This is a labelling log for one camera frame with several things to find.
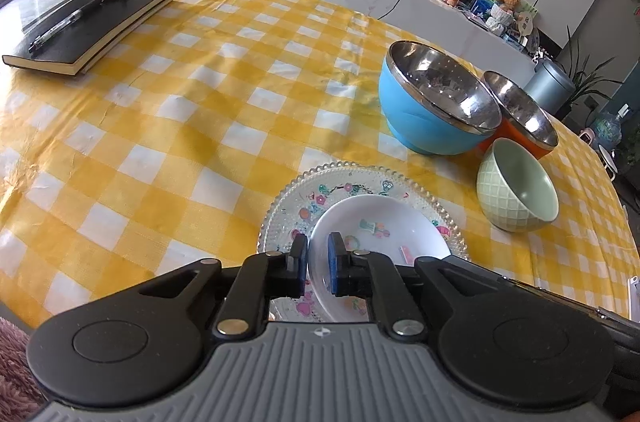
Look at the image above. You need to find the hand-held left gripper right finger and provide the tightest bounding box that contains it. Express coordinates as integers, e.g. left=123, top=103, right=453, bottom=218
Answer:
left=326, top=231, right=506, bottom=339

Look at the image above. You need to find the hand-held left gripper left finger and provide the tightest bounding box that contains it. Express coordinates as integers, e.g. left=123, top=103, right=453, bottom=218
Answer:
left=135, top=233, right=309, bottom=339

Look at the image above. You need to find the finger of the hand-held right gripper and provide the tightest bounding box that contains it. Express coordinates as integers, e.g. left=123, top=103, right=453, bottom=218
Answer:
left=502, top=278, right=640, bottom=333

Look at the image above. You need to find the clear glass plate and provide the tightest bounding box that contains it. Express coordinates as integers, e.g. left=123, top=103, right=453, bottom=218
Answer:
left=257, top=162, right=471, bottom=323

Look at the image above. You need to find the small white printed plate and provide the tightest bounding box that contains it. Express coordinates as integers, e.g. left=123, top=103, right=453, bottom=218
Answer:
left=308, top=195, right=451, bottom=325

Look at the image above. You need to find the green ceramic bowl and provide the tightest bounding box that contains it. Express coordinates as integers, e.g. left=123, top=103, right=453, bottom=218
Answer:
left=476, top=137, right=559, bottom=233

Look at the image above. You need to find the blue steel bowl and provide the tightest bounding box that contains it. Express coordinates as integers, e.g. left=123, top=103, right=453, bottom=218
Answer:
left=378, top=40, right=502, bottom=155

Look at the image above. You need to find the orange steel bowl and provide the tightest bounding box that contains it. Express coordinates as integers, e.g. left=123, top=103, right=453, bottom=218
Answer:
left=480, top=70, right=559, bottom=160

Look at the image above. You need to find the white round side table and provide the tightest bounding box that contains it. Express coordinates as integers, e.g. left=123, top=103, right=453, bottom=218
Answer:
left=597, top=147, right=623, bottom=180

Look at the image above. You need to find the yellow checked tablecloth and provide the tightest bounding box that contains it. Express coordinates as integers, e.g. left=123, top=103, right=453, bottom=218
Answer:
left=0, top=0, right=640, bottom=333

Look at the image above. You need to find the blue water jug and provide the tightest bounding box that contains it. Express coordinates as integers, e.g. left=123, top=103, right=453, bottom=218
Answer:
left=590, top=105, right=632, bottom=148

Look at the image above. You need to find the grey trash can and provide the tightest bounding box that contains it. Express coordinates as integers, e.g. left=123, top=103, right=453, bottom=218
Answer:
left=522, top=58, right=576, bottom=115

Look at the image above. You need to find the tall leafy potted plant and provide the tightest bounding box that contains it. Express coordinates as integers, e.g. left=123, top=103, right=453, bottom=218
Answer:
left=555, top=25, right=623, bottom=120

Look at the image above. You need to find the purple fluffy cloth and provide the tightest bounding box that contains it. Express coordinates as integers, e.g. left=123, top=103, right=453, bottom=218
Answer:
left=0, top=317, right=48, bottom=422

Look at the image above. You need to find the black notebook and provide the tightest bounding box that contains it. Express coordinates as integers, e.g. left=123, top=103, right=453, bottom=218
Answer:
left=1, top=0, right=176, bottom=77

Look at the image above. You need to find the black pen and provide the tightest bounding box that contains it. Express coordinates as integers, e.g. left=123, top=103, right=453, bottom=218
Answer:
left=27, top=0, right=106, bottom=53

